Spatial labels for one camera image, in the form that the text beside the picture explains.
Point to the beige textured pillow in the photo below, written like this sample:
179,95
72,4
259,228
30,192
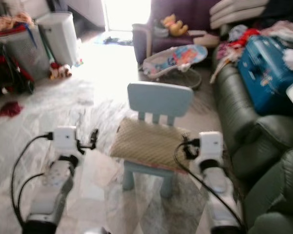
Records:
149,144

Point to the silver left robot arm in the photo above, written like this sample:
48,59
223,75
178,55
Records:
51,190

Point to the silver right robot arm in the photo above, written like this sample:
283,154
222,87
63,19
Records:
217,185

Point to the dark green leather sofa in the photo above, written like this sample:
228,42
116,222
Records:
232,107

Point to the light blue child's chair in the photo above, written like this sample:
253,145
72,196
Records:
158,100

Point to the red and white plush toy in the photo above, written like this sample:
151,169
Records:
60,71

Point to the red crumpled cloth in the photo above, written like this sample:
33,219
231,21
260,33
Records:
10,109

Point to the colourful baby bouncer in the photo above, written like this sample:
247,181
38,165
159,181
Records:
176,58

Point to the dark door mat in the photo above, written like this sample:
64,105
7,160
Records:
117,40

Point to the blue printed storage box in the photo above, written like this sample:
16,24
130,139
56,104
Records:
263,78

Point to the black stroller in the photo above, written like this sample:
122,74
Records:
10,73

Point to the grey mesh basket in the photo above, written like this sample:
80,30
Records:
27,53

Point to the yellow plush toy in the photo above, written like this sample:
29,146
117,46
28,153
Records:
175,25

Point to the pile of colourful clothes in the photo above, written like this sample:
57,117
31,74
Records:
244,36

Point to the purple armchair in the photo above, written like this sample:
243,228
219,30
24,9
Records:
185,12

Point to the stack of white cushions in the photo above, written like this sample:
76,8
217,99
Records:
239,12

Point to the pink plush toys heap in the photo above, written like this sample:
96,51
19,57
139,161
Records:
6,23

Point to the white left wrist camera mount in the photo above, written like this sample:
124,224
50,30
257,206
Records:
64,140

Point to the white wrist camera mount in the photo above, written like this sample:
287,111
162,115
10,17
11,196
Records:
64,140
211,146

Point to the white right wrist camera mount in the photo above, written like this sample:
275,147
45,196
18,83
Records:
211,146

